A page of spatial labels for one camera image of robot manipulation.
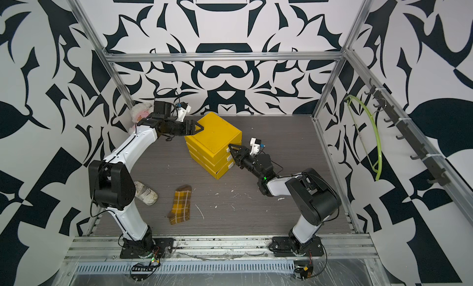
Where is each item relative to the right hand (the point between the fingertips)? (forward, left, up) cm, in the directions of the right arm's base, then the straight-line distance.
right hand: (227, 146), depth 81 cm
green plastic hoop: (-14, -55, +7) cm, 57 cm away
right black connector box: (-43, -30, -22) cm, 57 cm away
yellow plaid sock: (-21, +21, -19) cm, 35 cm away
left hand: (+12, +15, 0) cm, 19 cm away
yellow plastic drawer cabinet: (-1, +8, +1) cm, 8 cm away
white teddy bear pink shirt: (+33, +53, -9) cm, 63 cm away
